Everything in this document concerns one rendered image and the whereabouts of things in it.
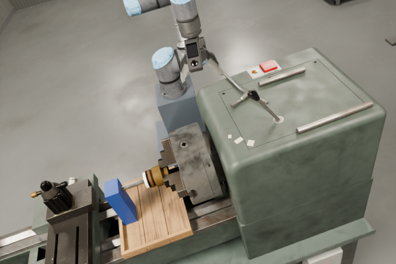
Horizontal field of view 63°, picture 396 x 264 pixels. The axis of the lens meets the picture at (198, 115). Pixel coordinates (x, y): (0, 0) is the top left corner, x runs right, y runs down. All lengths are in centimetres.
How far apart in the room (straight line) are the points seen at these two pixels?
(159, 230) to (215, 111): 56
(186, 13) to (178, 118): 79
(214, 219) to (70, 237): 61
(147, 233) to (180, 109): 62
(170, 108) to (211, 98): 37
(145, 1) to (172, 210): 88
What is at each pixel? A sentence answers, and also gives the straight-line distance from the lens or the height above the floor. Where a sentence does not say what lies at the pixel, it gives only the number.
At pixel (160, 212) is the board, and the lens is 151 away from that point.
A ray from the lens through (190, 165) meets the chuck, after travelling 121.
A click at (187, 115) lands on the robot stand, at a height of 99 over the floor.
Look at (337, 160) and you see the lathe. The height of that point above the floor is 108.
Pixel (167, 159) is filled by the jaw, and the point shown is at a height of 114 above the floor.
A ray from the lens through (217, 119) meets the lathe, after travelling 126.
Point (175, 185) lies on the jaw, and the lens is 128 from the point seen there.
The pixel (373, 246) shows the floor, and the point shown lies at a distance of 239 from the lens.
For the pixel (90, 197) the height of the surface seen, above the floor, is 102.
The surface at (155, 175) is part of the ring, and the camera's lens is 133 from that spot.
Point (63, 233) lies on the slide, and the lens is 156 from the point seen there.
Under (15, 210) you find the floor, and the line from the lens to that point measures 332.
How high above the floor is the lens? 211
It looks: 42 degrees down
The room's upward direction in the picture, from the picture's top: 17 degrees counter-clockwise
